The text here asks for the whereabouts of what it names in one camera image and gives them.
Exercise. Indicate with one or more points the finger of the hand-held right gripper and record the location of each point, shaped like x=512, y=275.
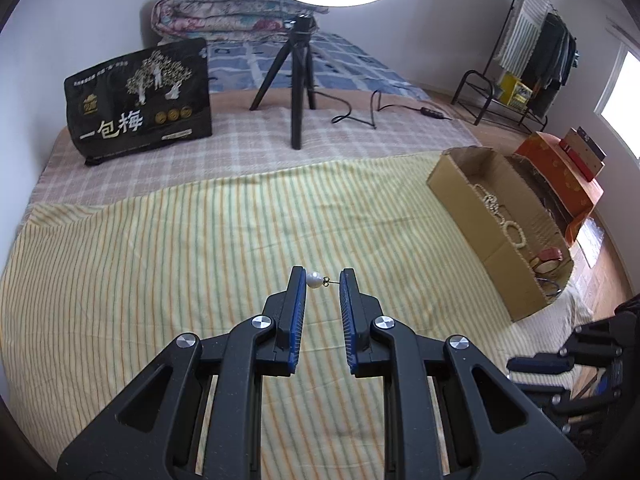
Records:
x=550, y=397
x=540, y=362

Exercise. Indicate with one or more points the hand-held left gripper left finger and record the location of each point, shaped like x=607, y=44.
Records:
x=298, y=310

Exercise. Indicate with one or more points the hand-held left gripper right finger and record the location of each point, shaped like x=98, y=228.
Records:
x=346, y=310

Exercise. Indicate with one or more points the white pearl earring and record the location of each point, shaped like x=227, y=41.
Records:
x=314, y=280

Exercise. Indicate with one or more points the brown cardboard box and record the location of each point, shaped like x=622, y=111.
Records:
x=480, y=240

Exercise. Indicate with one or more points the yellow striped blanket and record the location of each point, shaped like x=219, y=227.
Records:
x=150, y=285

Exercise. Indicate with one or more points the beige checked blanket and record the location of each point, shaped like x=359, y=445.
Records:
x=225, y=150

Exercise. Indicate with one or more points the orange cloth covered table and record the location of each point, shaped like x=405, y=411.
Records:
x=555, y=165

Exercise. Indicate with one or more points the tan cardboard gift box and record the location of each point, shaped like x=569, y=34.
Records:
x=582, y=165

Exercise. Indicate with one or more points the red flat box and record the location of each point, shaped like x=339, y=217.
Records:
x=570, y=152

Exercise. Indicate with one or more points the dark flat box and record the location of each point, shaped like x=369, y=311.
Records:
x=592, y=145

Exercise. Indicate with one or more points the black tripod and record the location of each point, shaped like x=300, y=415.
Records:
x=298, y=85

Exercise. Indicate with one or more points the blue patterned bedsheet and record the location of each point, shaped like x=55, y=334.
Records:
x=350, y=65

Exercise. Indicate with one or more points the black printed snack bag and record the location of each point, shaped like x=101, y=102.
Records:
x=135, y=125

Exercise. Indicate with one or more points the window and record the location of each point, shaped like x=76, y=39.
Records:
x=622, y=105

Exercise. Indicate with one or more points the yellow crate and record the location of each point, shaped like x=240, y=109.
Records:
x=515, y=90

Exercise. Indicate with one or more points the dark hanging clothes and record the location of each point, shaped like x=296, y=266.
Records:
x=550, y=55

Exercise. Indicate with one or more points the folded floral quilt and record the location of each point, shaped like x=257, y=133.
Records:
x=210, y=10

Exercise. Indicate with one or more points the striped hanging towel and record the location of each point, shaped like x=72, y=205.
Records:
x=525, y=30

